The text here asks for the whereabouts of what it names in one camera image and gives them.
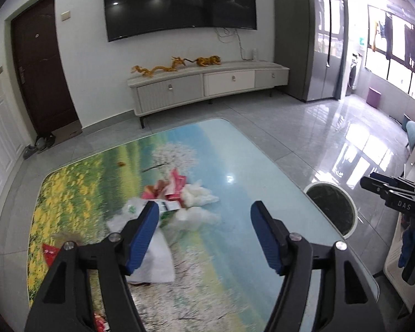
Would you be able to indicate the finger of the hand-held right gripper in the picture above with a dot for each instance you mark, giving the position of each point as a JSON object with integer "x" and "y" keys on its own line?
{"x": 375, "y": 185}
{"x": 394, "y": 179}

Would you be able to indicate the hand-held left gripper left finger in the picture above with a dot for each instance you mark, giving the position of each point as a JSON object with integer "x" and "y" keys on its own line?
{"x": 148, "y": 229}

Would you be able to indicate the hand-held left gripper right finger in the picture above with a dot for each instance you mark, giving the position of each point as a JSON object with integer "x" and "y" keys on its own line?
{"x": 265, "y": 236}

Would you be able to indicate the white printed plastic bag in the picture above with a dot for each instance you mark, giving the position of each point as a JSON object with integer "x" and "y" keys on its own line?
{"x": 159, "y": 259}

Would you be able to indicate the black round trash can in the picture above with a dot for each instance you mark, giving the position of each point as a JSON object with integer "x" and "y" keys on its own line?
{"x": 332, "y": 211}

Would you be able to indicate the white red snack packet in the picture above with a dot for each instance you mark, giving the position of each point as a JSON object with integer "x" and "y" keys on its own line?
{"x": 101, "y": 323}

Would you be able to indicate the white green paper packet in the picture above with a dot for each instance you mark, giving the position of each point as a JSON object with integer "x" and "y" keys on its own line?
{"x": 169, "y": 207}

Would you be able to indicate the translucent plastic bag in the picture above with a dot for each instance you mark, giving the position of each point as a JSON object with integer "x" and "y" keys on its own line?
{"x": 193, "y": 219}

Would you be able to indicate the pink snack wrapper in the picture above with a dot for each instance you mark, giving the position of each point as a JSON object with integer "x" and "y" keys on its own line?
{"x": 174, "y": 185}

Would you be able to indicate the teal chair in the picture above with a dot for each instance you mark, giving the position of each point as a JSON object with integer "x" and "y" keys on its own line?
{"x": 412, "y": 129}

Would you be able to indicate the white crumpled tissue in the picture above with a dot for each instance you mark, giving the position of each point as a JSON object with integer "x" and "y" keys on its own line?
{"x": 199, "y": 193}

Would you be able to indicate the white side cabinet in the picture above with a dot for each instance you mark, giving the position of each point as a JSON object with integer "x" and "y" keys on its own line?
{"x": 394, "y": 266}

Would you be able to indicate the small orange peel piece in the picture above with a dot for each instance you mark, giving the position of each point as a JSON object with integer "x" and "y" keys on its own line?
{"x": 120, "y": 163}

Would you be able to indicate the purple stool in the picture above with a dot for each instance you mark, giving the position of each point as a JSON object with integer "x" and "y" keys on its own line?
{"x": 373, "y": 96}

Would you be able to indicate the red snack wrapper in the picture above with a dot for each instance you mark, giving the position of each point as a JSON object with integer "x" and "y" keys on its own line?
{"x": 50, "y": 252}

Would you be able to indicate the white washing machine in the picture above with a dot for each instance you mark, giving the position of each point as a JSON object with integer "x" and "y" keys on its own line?
{"x": 353, "y": 74}

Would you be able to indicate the grey blue curtain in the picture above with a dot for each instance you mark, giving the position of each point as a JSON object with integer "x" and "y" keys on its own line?
{"x": 342, "y": 76}

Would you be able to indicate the brown cardboard sheet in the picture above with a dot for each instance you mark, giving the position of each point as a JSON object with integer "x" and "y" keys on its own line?
{"x": 67, "y": 128}

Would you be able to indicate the dark shoe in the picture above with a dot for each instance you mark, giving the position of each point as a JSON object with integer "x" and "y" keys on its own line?
{"x": 49, "y": 139}

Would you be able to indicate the blue grey shoe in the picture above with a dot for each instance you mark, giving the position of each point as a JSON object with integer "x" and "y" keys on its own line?
{"x": 40, "y": 143}

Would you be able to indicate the white tv cabinet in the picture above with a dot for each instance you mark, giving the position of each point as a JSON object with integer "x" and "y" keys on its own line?
{"x": 169, "y": 91}

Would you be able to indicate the grey slipper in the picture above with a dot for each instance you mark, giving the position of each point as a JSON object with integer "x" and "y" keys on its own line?
{"x": 30, "y": 152}

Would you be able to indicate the yellow hanging garment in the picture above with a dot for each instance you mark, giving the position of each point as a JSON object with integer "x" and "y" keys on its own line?
{"x": 376, "y": 38}

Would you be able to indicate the long golden dragon ornament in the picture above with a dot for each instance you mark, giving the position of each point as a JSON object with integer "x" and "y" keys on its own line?
{"x": 148, "y": 71}

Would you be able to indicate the grey refrigerator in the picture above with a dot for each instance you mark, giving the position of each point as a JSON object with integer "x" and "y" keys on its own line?
{"x": 297, "y": 41}

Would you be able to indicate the short golden dragon ornament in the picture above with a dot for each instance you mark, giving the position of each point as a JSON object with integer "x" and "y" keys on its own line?
{"x": 179, "y": 63}

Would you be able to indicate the white built-in cabinets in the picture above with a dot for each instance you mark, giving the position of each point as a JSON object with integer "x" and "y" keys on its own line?
{"x": 0, "y": 138}

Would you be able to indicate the small white bottle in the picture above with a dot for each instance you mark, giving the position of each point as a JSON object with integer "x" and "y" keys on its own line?
{"x": 254, "y": 54}

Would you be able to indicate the golden tiger ornament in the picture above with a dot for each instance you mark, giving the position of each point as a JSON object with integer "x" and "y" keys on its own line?
{"x": 207, "y": 61}

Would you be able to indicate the dark brown door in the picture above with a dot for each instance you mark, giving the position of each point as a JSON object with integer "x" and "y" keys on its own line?
{"x": 41, "y": 69}

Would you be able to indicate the black wall television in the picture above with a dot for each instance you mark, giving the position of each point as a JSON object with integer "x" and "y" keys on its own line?
{"x": 179, "y": 3}

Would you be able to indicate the wall light switch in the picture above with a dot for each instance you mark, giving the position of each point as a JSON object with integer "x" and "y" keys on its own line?
{"x": 66, "y": 14}

